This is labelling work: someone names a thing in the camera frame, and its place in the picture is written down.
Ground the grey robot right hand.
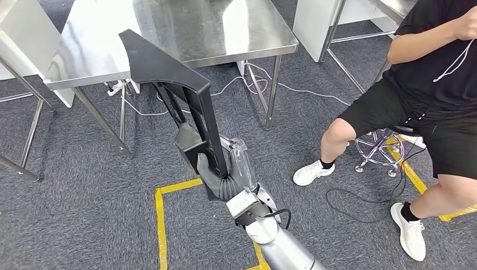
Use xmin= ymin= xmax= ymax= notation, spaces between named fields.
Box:
xmin=196 ymin=136 xmax=258 ymax=191

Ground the person's right hand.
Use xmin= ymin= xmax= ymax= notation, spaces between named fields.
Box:
xmin=452 ymin=6 xmax=477 ymax=42

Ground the black plastic panel part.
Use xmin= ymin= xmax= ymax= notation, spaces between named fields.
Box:
xmin=118 ymin=29 xmax=229 ymax=202

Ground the stainless steel workbench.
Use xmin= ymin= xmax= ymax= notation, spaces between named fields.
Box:
xmin=43 ymin=0 xmax=300 ymax=159

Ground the person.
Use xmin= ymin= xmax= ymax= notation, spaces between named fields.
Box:
xmin=292 ymin=0 xmax=477 ymax=262

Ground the stainless steel table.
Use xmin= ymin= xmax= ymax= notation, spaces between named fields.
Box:
xmin=318 ymin=0 xmax=418 ymax=94
xmin=0 ymin=56 xmax=57 ymax=183

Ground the yellow floor tape square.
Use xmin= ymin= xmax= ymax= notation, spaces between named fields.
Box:
xmin=154 ymin=178 xmax=272 ymax=270
xmin=385 ymin=134 xmax=477 ymax=223

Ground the black seat chrome stool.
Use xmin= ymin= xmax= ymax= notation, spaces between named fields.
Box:
xmin=354 ymin=124 xmax=428 ymax=178

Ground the white power strip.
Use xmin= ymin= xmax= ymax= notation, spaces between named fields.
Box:
xmin=105 ymin=78 xmax=142 ymax=98
xmin=398 ymin=133 xmax=428 ymax=150

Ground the white partition panel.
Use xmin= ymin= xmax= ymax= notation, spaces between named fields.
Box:
xmin=0 ymin=0 xmax=76 ymax=109
xmin=292 ymin=0 xmax=397 ymax=63

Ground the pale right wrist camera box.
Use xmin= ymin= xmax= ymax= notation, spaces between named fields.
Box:
xmin=226 ymin=188 xmax=278 ymax=226

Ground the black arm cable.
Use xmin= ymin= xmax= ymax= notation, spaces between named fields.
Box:
xmin=262 ymin=208 xmax=292 ymax=231

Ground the white earphone cord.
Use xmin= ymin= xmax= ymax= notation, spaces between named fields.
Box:
xmin=433 ymin=38 xmax=476 ymax=83

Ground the black floor cable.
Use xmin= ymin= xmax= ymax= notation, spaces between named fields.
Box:
xmin=325 ymin=139 xmax=424 ymax=224

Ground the white floor cable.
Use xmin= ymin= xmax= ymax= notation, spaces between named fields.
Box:
xmin=121 ymin=61 xmax=352 ymax=117

